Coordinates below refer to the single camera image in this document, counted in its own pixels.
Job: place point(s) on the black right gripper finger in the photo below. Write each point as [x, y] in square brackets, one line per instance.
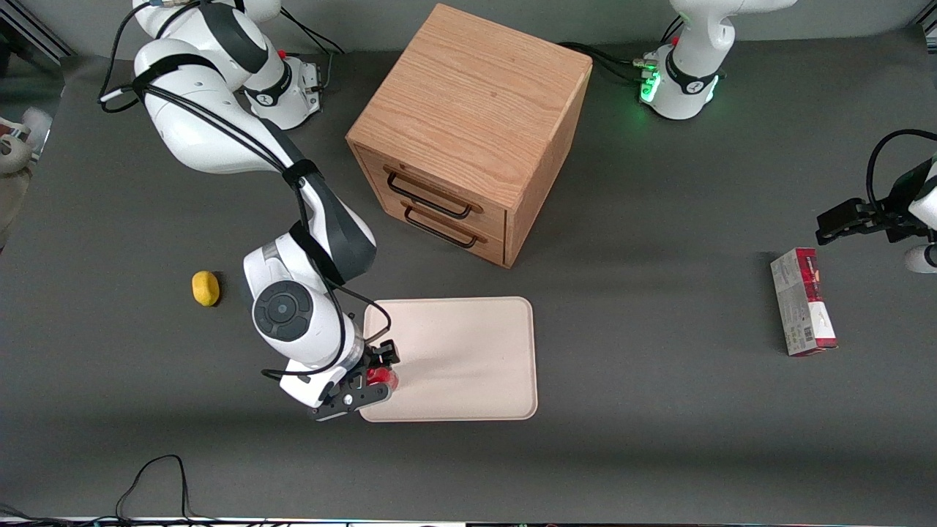
[351, 401]
[382, 353]

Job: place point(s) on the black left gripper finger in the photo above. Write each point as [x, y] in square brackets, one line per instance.
[897, 218]
[842, 219]

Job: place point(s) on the small red coke bottle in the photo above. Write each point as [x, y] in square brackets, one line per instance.
[381, 377]

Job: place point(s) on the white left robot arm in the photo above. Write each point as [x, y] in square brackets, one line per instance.
[688, 80]

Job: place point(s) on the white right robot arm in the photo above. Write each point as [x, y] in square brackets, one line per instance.
[190, 132]

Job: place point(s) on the cream rectangular tray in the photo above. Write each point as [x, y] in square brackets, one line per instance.
[461, 359]

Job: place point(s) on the red plaid cardboard box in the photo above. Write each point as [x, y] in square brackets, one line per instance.
[798, 307]

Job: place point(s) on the yellow lemon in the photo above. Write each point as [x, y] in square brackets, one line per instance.
[206, 288]

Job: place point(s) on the wooden cabinet drawer front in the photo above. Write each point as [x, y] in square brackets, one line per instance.
[494, 249]
[494, 217]

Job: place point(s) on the wooden two-drawer cabinet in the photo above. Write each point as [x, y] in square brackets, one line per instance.
[468, 95]

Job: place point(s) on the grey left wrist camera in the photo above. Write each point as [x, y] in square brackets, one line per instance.
[922, 259]

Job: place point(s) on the black aluminium frame profile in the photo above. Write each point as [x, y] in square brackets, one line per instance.
[33, 29]

